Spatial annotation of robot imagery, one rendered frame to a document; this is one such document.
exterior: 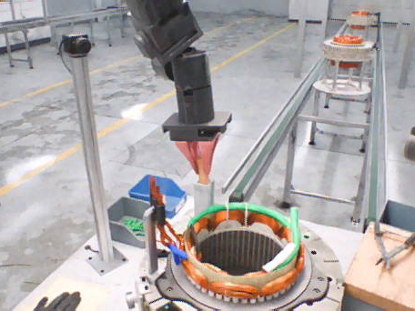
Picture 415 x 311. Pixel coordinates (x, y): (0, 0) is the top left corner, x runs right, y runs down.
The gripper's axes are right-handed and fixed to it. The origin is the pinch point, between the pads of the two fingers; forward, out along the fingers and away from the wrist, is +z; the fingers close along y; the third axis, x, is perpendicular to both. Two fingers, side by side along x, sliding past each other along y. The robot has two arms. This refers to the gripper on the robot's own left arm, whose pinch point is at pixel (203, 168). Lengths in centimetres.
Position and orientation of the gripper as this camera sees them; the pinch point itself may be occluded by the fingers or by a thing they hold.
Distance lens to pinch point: 65.8
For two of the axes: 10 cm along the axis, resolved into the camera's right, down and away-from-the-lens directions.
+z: 1.0, 9.0, 4.1
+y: -9.6, -0.2, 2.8
